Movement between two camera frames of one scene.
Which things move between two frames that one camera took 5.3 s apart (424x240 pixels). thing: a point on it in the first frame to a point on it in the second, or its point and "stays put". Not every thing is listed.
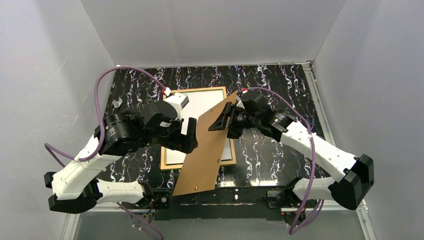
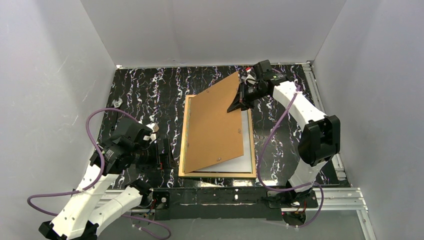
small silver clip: [117, 104] stays put
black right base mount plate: [286, 199] stays put
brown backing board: [202, 171] to [212, 135]
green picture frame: [165, 166] to [243, 167]
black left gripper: [180, 141] to [159, 153]
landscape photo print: [200, 102] to [242, 164]
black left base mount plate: [162, 200] stays put
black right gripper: [230, 118] to [245, 95]
